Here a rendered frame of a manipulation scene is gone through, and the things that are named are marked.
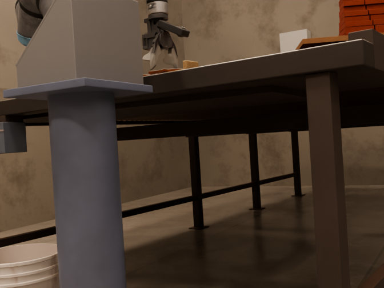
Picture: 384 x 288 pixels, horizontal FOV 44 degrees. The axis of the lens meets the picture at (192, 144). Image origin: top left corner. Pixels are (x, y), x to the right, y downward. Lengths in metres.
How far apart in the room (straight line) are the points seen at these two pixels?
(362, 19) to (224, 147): 5.18
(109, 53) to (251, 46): 5.82
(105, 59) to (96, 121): 0.16
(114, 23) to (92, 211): 0.49
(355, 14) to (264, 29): 4.92
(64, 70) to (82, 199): 0.31
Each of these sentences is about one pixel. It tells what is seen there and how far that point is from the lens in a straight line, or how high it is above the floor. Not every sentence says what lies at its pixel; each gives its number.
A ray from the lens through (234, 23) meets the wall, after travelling 7.19.
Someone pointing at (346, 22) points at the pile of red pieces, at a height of 1.15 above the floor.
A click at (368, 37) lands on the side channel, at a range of 1.22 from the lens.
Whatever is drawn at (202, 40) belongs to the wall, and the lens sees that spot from 7.38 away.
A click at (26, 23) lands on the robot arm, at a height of 1.07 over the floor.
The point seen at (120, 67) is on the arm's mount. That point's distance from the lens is 1.30.
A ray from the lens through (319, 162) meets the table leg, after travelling 1.17.
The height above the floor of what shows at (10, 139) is 0.76.
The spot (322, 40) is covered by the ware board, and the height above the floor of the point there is 1.03.
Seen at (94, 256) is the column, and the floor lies 0.45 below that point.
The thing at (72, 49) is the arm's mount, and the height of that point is 0.94.
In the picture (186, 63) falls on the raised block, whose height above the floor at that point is 0.95.
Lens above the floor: 0.72
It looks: level
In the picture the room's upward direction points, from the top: 4 degrees counter-clockwise
